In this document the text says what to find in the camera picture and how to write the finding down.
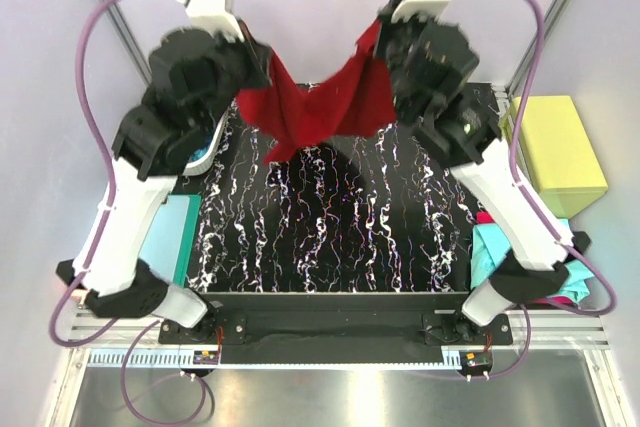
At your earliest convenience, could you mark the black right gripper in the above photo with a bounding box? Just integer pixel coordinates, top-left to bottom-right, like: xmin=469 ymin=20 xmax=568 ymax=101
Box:
xmin=372 ymin=0 xmax=439 ymax=120

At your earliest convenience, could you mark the light blue t-shirt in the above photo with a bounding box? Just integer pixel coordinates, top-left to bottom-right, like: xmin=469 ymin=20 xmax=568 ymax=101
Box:
xmin=189 ymin=139 xmax=212 ymax=162

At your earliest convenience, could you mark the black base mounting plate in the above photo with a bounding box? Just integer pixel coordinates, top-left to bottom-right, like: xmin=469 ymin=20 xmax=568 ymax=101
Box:
xmin=158 ymin=293 xmax=513 ymax=369

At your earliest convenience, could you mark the white plastic laundry basket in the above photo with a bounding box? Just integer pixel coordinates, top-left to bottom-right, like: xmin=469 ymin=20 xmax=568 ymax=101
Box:
xmin=183 ymin=107 xmax=232 ymax=177

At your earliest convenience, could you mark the red t-shirt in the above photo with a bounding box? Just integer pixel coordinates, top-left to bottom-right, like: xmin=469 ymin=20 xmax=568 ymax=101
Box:
xmin=237 ymin=21 xmax=396 ymax=163

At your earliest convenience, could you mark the folded magenta t-shirt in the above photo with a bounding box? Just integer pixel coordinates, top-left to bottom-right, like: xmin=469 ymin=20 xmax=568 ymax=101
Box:
xmin=476 ymin=211 xmax=495 ymax=225

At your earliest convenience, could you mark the green clipboard with paper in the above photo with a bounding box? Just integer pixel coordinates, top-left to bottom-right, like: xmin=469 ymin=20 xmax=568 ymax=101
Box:
xmin=140 ymin=195 xmax=201 ymax=286

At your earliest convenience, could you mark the folded turquoise t-shirt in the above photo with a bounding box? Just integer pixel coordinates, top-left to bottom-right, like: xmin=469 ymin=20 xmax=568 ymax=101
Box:
xmin=470 ymin=223 xmax=594 ymax=304

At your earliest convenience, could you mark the yellow drawer box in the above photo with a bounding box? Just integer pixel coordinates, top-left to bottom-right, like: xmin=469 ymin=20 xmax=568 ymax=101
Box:
xmin=518 ymin=95 xmax=608 ymax=220

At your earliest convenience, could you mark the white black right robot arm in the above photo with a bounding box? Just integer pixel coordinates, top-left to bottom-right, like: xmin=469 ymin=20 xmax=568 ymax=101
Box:
xmin=374 ymin=7 xmax=590 ymax=344

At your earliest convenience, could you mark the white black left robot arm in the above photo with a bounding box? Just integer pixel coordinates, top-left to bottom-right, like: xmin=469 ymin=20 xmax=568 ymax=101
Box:
xmin=56 ymin=25 xmax=271 ymax=343

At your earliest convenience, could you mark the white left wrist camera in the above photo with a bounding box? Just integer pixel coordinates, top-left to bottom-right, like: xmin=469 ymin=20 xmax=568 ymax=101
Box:
xmin=175 ymin=0 xmax=245 ymax=42

